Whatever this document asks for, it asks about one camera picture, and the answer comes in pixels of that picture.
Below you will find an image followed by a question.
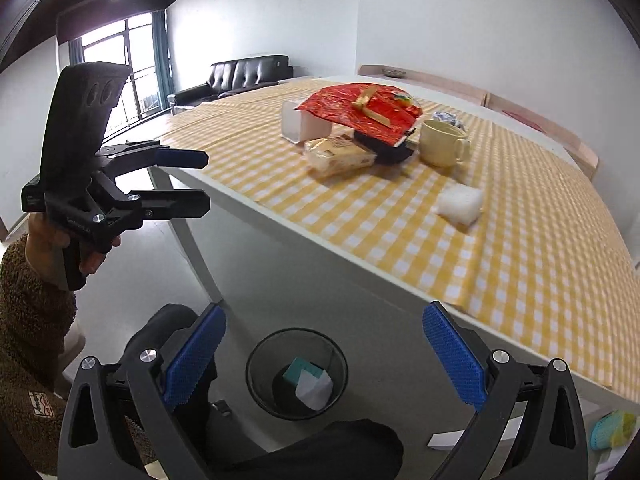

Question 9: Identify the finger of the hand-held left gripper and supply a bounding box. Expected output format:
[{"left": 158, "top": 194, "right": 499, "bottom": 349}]
[
  {"left": 95, "top": 141, "right": 209, "bottom": 176},
  {"left": 80, "top": 172, "right": 211, "bottom": 233}
]

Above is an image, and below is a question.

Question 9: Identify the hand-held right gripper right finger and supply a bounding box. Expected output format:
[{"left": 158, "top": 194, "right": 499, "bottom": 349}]
[{"left": 422, "top": 301, "right": 591, "bottom": 480}]

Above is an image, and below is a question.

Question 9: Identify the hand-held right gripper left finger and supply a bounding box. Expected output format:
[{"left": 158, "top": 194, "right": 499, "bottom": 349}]
[{"left": 57, "top": 304, "right": 227, "bottom": 480}]

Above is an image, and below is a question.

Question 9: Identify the cream cup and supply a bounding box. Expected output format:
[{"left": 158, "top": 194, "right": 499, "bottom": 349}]
[{"left": 418, "top": 120, "right": 471, "bottom": 168}]

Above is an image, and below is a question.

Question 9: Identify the person's left forearm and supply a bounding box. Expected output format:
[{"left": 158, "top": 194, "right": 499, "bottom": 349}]
[{"left": 0, "top": 234, "right": 83, "bottom": 476}]

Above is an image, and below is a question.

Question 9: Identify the person's left hand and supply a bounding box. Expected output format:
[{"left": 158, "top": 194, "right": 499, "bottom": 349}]
[{"left": 25, "top": 212, "right": 122, "bottom": 291}]

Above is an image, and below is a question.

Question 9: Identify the large window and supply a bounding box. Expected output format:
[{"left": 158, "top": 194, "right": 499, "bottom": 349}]
[{"left": 70, "top": 10, "right": 168, "bottom": 138}]

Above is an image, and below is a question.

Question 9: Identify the teal curtain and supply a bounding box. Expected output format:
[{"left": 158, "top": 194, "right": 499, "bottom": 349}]
[{"left": 151, "top": 10, "right": 173, "bottom": 111}]

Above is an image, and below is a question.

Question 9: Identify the black leather sofa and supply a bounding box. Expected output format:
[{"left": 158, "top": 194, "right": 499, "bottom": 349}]
[{"left": 172, "top": 55, "right": 294, "bottom": 107}]

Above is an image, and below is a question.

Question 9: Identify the teal small box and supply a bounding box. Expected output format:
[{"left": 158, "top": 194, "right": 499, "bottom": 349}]
[{"left": 282, "top": 357, "right": 326, "bottom": 386}]

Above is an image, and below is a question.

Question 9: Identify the yellow checkered tablecloth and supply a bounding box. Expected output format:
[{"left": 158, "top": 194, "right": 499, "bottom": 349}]
[{"left": 160, "top": 76, "right": 640, "bottom": 391}]

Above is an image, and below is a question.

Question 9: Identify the white rectangular container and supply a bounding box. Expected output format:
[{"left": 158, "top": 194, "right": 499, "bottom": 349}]
[{"left": 281, "top": 100, "right": 335, "bottom": 145}]

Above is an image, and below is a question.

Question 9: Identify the white crumpled paper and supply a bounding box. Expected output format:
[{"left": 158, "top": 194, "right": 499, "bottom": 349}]
[{"left": 295, "top": 367, "right": 334, "bottom": 411}]

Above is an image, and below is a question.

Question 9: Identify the white table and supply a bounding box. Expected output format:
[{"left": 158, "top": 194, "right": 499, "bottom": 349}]
[{"left": 147, "top": 76, "right": 640, "bottom": 450}]

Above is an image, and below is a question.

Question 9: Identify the clear bread packet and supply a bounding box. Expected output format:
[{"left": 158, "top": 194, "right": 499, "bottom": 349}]
[{"left": 304, "top": 135, "right": 377, "bottom": 178}]

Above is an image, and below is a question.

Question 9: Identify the red foil wrapper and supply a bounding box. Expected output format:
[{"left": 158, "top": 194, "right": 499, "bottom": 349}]
[{"left": 296, "top": 81, "right": 423, "bottom": 147}]

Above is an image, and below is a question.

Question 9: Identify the crumpled silver foil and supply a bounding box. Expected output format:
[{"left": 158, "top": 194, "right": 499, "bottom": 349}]
[{"left": 431, "top": 111, "right": 466, "bottom": 131}]

